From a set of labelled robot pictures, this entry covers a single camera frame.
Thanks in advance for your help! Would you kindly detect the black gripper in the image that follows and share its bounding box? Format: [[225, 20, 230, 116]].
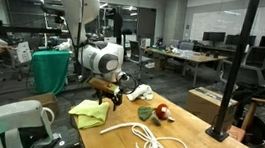
[[93, 87, 125, 113]]

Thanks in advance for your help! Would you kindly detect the yellow green cloth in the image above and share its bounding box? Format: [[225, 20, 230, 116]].
[[66, 97, 111, 133]]

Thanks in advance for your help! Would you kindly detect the white towel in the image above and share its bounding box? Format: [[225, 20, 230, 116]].
[[125, 82, 155, 104]]

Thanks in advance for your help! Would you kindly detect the green plush leaf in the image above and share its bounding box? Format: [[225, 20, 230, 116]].
[[136, 104, 165, 128]]

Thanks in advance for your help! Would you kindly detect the red plush tomato toy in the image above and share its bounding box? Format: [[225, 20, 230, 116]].
[[154, 102, 177, 123]]

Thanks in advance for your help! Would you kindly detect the black office chair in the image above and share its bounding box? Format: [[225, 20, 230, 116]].
[[125, 40, 157, 84]]

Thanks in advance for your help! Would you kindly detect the small plain cardboard box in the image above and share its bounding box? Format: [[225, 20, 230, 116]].
[[21, 90, 63, 117]]

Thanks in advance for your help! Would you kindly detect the green draped cloth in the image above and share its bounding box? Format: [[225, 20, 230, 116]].
[[28, 47, 72, 99]]

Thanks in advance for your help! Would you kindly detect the cardboard box with black tape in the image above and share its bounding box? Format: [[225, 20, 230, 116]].
[[182, 84, 240, 134]]

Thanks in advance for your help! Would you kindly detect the wooden office desk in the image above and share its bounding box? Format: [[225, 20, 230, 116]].
[[137, 44, 229, 93]]

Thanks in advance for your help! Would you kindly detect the white paper sign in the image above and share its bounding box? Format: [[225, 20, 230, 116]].
[[16, 40, 34, 65]]

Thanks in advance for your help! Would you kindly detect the pink flat box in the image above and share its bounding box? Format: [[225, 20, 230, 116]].
[[227, 124, 247, 143]]

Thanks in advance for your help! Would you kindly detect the black vertical pole with base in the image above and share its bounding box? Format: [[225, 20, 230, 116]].
[[205, 0, 260, 145]]

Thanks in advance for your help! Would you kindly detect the black jacket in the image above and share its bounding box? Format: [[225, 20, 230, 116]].
[[232, 82, 265, 110]]

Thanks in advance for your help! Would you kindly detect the wooden stool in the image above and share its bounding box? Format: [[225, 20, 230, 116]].
[[239, 93, 265, 148]]

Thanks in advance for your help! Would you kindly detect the grey office chair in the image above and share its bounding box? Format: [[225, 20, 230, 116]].
[[220, 41, 265, 88]]

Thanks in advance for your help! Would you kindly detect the white rope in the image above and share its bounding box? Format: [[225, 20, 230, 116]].
[[98, 118, 192, 148]]

